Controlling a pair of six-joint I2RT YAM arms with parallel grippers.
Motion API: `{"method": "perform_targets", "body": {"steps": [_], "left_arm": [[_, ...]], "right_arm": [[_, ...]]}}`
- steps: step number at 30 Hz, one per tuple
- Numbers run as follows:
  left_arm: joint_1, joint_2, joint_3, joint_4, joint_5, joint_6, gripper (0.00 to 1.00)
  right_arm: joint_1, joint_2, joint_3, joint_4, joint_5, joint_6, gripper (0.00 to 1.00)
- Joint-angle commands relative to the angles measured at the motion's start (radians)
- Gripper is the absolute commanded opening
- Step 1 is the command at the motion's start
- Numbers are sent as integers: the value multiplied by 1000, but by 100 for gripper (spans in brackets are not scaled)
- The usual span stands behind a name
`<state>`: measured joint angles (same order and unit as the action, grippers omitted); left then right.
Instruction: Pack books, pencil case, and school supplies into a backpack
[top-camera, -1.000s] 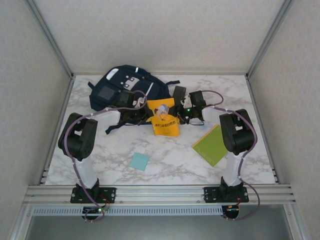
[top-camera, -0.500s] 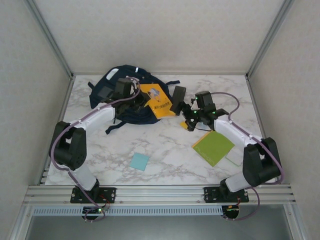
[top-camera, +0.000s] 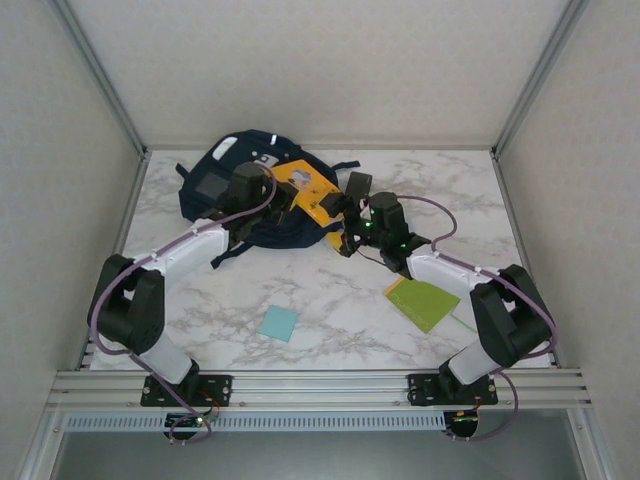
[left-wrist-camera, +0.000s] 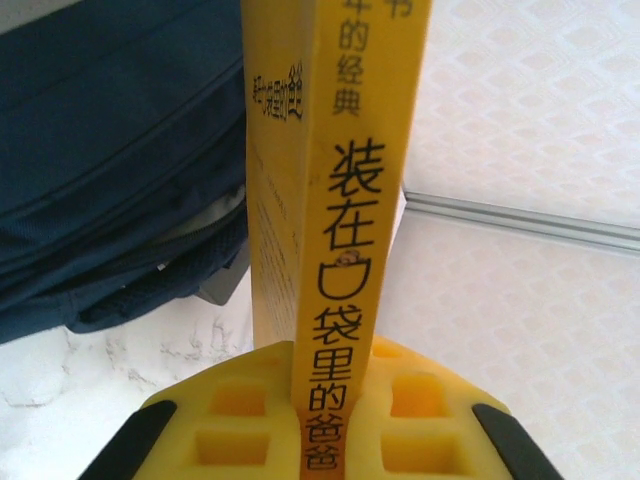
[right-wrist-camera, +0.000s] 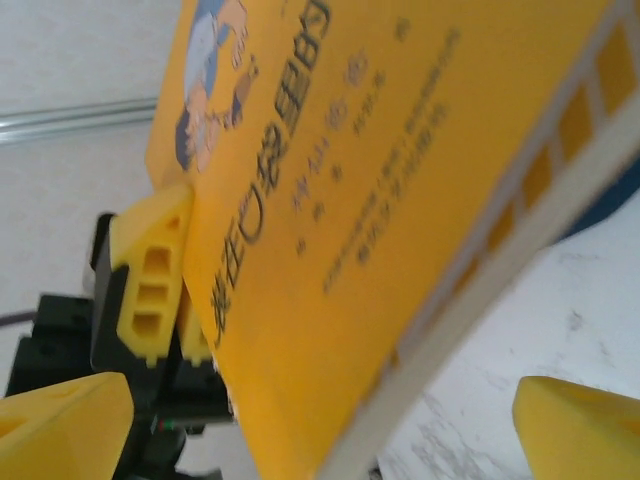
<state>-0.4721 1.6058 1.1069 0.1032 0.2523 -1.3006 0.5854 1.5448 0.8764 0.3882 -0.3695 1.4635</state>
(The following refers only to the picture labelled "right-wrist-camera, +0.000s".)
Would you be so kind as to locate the navy blue backpack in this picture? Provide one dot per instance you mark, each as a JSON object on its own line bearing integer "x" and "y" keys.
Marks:
{"x": 615, "y": 210}

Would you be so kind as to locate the aluminium frame post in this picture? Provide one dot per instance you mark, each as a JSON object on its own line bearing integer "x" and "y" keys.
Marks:
{"x": 75, "y": 117}

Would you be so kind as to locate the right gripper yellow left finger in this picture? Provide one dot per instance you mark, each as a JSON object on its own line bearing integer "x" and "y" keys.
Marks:
{"x": 60, "y": 430}

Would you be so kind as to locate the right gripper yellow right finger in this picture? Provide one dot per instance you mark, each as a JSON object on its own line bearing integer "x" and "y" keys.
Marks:
{"x": 580, "y": 435}

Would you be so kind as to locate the yellow paperback book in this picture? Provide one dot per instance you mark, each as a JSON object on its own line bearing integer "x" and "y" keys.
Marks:
{"x": 375, "y": 225}

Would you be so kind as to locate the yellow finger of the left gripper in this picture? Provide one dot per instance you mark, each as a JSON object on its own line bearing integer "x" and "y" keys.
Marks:
{"x": 195, "y": 345}
{"x": 137, "y": 235}

